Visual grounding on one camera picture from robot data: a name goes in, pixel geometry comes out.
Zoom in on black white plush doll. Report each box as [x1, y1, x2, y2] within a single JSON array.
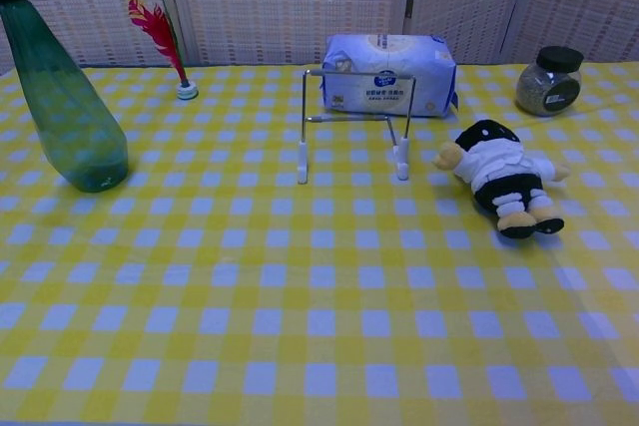
[[431, 118, 572, 240]]

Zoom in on beige woven folding screen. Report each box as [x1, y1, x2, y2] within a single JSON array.
[[0, 0, 639, 76]]

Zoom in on glass jar black lid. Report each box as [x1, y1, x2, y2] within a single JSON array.
[[515, 45, 586, 119]]

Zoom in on yellow white checked tablecloth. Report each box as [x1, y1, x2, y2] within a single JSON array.
[[0, 61, 639, 426]]

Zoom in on red feather shuttlecock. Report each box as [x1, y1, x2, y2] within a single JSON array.
[[127, 0, 200, 101]]

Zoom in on green glass bottle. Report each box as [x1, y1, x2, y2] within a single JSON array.
[[0, 0, 130, 194]]

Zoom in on metal wire stand white feet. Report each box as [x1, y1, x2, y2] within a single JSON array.
[[297, 68, 418, 185]]

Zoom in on blue white tissue pack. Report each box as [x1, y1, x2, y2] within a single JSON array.
[[321, 34, 460, 120]]

